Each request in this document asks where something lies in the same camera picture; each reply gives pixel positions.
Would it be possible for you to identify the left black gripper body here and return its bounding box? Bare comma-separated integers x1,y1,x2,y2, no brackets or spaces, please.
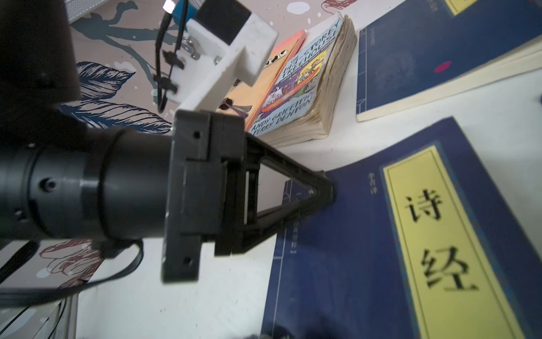
162,110,245,283

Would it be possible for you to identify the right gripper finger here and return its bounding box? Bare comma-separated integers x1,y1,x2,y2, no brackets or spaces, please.
243,134,335,252

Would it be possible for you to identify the grey treehouse paperback book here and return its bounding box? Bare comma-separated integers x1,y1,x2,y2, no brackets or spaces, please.
247,16,357,148

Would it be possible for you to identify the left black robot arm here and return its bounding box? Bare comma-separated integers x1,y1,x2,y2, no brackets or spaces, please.
1,1,335,283

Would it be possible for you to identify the upper navy thread-bound book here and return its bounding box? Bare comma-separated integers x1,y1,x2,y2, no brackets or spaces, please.
356,0,541,122

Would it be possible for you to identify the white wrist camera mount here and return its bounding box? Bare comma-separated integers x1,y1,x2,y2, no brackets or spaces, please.
166,1,278,112

